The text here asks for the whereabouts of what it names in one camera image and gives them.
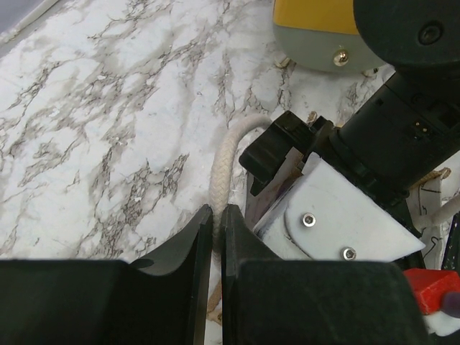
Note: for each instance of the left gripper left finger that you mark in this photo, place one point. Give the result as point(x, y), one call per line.
point(159, 298)

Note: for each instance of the round cabinet toy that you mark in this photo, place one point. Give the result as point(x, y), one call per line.
point(321, 35)

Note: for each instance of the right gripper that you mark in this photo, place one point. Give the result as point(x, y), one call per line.
point(264, 157)

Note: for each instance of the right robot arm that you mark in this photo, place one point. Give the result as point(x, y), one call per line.
point(406, 129)

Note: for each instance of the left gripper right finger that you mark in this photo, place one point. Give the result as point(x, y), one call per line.
point(268, 300)

